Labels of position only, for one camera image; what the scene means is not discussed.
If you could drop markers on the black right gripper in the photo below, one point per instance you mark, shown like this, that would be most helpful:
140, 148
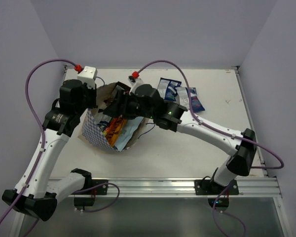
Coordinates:
116, 108

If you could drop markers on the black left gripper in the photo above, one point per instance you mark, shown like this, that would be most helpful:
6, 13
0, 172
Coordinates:
89, 98

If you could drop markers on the blue white snack packet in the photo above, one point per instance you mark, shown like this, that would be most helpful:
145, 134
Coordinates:
167, 89

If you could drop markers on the checkered blue paper bag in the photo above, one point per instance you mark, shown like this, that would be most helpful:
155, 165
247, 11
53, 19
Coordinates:
92, 134

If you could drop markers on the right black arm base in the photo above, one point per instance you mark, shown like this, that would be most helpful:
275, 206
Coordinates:
206, 187

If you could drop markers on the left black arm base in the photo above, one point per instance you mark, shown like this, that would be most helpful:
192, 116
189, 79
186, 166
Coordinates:
83, 199

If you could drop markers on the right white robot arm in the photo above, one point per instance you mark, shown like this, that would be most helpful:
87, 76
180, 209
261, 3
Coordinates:
239, 146

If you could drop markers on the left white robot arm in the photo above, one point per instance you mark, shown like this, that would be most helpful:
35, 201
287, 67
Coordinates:
32, 195

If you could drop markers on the dark brown kettle chips bag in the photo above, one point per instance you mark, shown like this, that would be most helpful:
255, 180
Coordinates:
116, 90

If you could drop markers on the light blue snack packet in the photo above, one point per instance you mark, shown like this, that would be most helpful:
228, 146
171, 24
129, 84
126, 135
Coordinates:
127, 133

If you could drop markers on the orange snack packet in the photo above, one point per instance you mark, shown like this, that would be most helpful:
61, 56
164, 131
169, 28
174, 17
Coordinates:
114, 129

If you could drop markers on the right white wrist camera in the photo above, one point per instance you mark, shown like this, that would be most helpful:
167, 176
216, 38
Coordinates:
135, 81

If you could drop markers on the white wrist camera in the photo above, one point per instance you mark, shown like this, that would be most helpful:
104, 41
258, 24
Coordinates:
87, 75
135, 81

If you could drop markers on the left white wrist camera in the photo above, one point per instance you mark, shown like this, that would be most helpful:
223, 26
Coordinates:
87, 75

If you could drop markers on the aluminium front rail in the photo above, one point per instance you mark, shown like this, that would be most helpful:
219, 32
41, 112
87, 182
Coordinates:
251, 187

